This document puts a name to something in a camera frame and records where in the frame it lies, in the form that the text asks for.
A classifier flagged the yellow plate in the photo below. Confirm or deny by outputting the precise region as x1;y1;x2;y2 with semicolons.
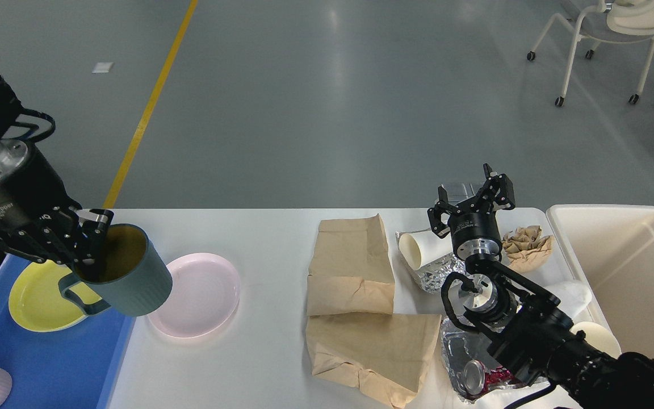
8;261;87;332

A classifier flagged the white paper cup lower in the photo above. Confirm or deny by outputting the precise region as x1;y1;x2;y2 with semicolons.
570;321;621;359

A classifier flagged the upper brown paper bag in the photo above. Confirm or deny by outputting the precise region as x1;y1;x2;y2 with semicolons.
307;214;395;316

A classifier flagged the lower brown paper bag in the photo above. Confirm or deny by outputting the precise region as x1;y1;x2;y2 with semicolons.
305;312;442;408

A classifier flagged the crumpled aluminium foil lower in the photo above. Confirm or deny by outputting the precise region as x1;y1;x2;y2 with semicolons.
439;318;548;408

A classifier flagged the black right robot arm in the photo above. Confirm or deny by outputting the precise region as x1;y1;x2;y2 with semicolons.
426;165;654;408

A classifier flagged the crumpled brown paper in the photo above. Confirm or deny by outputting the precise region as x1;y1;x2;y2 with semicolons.
502;226;555;274

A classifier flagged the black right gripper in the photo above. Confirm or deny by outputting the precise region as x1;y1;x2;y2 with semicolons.
427;164;516;261

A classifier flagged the crumpled aluminium foil upper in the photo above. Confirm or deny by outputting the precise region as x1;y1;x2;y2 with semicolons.
396;231;466;294

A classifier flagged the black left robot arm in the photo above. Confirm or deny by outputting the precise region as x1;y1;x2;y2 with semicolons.
0;75;114;266

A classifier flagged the crumpled aluminium foil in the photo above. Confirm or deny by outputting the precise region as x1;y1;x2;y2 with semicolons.
396;231;466;294
439;318;548;408

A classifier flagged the white paper cup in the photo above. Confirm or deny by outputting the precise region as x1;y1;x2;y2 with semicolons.
570;321;621;359
398;229;454;271

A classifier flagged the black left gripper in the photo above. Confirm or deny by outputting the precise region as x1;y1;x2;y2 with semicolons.
0;140;115;269

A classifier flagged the teal mug yellow inside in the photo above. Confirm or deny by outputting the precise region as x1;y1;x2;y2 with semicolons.
58;224;173;318

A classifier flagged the white chair on wheels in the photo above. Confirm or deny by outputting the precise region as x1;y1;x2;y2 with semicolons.
526;1;654;107

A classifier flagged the pink plate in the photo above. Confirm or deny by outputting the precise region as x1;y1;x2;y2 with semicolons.
147;253;241;340

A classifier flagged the crushed red soda can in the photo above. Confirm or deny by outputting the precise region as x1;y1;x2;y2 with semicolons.
461;360;516;397

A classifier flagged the white plastic bin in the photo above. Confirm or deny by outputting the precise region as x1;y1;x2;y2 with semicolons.
547;204;654;359

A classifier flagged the blue plastic tray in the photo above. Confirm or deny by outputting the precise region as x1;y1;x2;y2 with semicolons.
0;254;135;408

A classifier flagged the brown paper bag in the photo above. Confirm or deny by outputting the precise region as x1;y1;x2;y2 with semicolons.
307;214;395;316
305;312;442;408

